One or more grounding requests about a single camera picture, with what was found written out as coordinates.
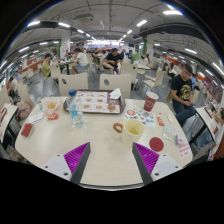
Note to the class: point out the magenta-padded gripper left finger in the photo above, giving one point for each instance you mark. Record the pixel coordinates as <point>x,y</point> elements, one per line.
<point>75,160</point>

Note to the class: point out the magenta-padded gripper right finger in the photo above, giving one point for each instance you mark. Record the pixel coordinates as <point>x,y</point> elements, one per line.
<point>148,160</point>

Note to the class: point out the clear blue-capped water bottle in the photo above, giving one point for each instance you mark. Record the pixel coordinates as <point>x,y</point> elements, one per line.
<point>76,113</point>

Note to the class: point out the flat round red coaster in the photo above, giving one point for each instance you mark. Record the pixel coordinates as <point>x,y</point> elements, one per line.
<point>156,144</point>

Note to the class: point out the small purple packet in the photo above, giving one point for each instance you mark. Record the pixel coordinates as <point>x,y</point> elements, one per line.
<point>179,140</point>

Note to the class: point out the small red packet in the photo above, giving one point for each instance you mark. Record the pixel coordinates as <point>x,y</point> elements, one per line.
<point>160,121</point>

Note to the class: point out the colourful sticker sheet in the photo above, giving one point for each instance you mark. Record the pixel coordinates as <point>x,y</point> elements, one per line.
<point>140,116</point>

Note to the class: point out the crumpled white tissue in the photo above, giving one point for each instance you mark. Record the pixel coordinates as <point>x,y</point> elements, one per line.
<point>170,118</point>

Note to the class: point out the red and white packet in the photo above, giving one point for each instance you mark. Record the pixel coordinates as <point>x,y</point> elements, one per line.
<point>53,117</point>

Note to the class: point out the red wallet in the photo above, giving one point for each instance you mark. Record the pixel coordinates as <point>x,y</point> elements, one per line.
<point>26,130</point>

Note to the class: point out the white printed card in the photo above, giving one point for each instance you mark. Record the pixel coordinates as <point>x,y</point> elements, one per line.
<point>36,118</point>

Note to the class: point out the red paper cup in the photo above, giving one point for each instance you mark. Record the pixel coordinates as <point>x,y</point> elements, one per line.
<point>150,101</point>

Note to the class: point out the printed paper tray liner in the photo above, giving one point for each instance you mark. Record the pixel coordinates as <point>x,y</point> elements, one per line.
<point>96,101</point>

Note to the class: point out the dark food tray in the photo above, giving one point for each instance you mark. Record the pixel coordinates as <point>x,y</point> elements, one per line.
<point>122,101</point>

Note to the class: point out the brown fried food piece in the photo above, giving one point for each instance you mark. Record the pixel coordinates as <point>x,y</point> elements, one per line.
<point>111,107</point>

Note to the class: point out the white side table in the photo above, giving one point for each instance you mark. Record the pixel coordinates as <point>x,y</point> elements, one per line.
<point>206,120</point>
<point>7,116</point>

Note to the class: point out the pink backpack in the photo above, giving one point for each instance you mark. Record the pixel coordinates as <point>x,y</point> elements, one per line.
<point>23,110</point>

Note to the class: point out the white napkin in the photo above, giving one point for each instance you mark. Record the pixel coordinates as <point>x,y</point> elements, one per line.
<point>115,94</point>

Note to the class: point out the person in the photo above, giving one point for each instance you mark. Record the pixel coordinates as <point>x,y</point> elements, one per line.
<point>181,90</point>
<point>14,87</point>
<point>81,60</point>
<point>45,68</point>
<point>113,60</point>
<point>218,136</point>

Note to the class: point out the far beige chairs group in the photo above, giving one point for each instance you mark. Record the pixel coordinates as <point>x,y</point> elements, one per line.
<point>158,78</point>

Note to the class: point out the ceiling air conditioner unit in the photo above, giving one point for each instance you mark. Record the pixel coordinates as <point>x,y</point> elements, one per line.
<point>84,17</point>

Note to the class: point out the ceiling lights group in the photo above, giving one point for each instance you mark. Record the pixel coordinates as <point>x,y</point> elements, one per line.
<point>172,12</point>

